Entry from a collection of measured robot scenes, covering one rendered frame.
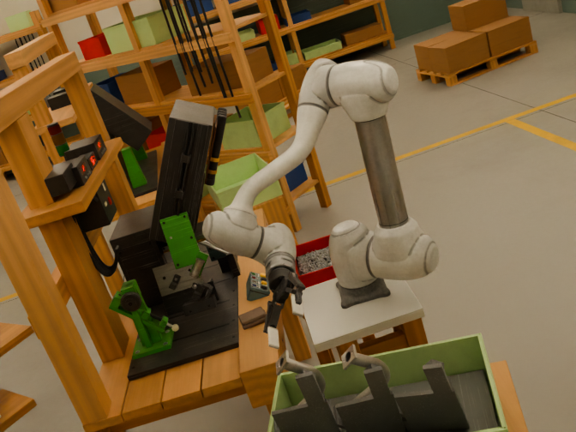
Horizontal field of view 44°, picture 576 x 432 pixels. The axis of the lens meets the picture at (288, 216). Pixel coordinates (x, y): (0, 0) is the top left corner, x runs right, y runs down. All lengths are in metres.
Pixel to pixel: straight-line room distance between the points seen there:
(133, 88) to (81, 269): 3.89
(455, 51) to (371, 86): 6.43
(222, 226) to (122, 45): 4.36
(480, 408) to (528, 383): 1.46
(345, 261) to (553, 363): 1.43
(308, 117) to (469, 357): 0.87
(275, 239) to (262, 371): 0.51
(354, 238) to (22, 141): 1.18
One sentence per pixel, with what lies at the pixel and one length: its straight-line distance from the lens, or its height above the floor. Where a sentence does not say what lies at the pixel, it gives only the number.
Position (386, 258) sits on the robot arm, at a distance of 2.42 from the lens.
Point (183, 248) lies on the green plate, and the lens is 2.91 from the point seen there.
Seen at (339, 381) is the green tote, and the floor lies 0.90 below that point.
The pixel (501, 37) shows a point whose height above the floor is 0.33.
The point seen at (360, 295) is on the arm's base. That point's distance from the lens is 2.59.
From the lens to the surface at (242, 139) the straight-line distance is 5.68.
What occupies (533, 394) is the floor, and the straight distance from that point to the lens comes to 3.46.
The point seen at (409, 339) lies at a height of 0.73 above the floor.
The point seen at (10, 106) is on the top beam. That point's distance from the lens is 2.60.
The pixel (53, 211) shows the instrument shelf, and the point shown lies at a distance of 2.57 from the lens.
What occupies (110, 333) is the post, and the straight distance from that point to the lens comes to 2.84.
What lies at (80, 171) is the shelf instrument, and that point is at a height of 1.59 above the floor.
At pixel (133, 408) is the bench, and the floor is 0.88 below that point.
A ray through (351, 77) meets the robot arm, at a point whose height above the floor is 1.70.
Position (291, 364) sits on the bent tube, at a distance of 1.85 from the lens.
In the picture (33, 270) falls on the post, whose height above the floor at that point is 1.45.
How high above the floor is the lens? 2.15
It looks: 21 degrees down
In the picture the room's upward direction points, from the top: 18 degrees counter-clockwise
